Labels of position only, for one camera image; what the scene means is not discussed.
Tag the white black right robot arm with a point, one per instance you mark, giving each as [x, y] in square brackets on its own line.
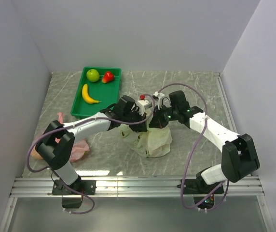
[238, 153]

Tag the green fake apple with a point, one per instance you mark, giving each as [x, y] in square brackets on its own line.
[93, 75]

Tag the red fake strawberry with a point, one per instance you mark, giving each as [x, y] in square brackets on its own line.
[108, 77]

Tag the light green plastic bag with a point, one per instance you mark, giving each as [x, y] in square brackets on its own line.
[154, 143]

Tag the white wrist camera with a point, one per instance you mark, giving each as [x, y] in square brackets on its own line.
[159, 99]
[143, 104]

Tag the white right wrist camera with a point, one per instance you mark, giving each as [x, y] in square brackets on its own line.
[159, 99]

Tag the single yellow fake banana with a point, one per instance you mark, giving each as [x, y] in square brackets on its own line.
[86, 97]

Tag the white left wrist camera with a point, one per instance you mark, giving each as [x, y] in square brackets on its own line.
[143, 104]

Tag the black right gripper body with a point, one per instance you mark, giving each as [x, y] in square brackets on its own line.
[165, 115]

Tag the green plastic fruit tray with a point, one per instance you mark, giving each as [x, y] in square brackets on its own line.
[106, 94]

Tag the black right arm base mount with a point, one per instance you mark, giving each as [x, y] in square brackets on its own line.
[193, 187]

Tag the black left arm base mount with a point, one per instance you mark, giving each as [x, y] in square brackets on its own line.
[72, 196]

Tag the pink plastic bag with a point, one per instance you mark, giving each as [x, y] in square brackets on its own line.
[78, 151]

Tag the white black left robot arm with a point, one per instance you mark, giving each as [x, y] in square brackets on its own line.
[56, 144]

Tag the aluminium table edge rail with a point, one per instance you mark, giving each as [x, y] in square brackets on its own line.
[122, 186]

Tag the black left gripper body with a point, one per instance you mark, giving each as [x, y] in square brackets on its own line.
[134, 116]

